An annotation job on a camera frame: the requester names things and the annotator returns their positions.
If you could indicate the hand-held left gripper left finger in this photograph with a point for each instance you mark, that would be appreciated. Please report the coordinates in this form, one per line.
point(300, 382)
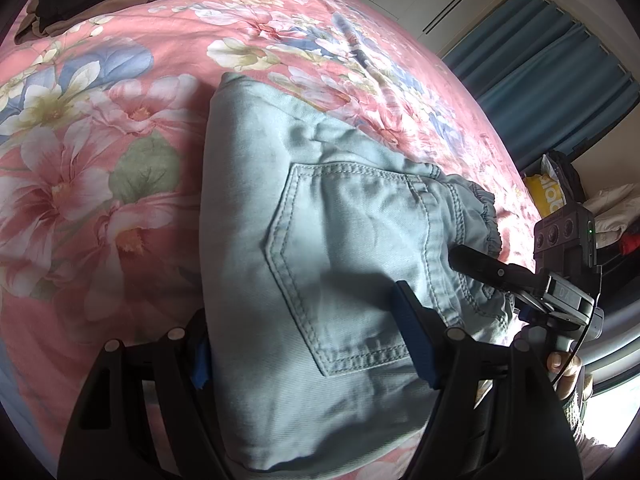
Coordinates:
point(201, 362)

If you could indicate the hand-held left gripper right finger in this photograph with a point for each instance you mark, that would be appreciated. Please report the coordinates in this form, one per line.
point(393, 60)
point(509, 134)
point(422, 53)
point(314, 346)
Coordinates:
point(416, 345)

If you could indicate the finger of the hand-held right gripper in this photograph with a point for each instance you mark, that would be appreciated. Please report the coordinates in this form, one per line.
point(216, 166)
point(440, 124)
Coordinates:
point(482, 265)

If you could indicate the light blue jeans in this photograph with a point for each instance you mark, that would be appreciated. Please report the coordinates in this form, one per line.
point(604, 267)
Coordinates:
point(325, 220)

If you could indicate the person's right forearm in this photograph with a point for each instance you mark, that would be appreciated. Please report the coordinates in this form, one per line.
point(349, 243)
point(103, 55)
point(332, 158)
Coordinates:
point(585, 425)

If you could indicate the person's right hand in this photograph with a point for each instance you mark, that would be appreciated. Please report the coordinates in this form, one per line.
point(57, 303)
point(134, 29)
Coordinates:
point(565, 377)

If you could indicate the yellow bag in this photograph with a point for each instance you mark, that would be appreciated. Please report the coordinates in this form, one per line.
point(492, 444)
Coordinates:
point(545, 195)

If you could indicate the white cloth pile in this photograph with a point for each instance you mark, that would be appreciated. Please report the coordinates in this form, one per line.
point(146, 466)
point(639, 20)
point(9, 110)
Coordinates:
point(612, 210)

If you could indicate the red cloth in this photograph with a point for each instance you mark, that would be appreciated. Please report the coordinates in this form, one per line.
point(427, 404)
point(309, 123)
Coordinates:
point(631, 244)

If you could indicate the black bag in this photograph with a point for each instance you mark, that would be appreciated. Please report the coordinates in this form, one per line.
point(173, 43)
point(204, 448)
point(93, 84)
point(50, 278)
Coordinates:
point(567, 170)

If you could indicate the blue curtain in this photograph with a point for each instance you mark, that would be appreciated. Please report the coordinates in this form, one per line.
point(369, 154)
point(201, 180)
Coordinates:
point(535, 70)

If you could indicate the pink floral bedspread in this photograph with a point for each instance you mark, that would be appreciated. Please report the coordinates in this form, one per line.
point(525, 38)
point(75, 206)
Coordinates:
point(100, 185)

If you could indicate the brown folded garment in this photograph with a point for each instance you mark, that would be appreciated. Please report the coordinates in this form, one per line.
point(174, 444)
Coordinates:
point(60, 27)

